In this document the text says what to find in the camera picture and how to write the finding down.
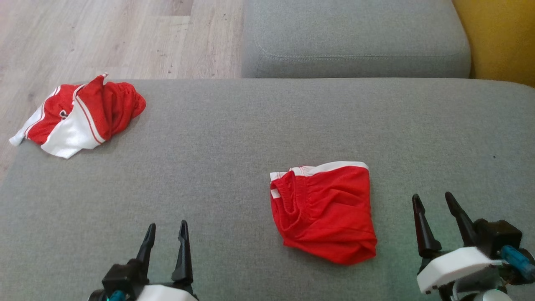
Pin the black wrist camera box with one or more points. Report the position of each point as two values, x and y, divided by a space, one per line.
497 236
123 276

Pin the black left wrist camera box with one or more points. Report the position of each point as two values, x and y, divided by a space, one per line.
123 276

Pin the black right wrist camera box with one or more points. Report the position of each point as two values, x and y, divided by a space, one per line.
497 236

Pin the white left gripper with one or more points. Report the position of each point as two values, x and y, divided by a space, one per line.
167 294

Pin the red shorts white waistband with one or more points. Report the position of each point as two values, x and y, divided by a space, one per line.
330 209

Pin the red white basketball jersey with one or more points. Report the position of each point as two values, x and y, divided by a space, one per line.
113 108

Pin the large yellow pillow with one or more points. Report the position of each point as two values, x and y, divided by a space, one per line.
501 37

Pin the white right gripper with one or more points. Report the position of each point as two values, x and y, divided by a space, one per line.
451 267

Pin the small grey sofa cushion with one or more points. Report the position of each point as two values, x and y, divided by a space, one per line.
355 33

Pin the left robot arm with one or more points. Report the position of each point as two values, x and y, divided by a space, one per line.
97 296

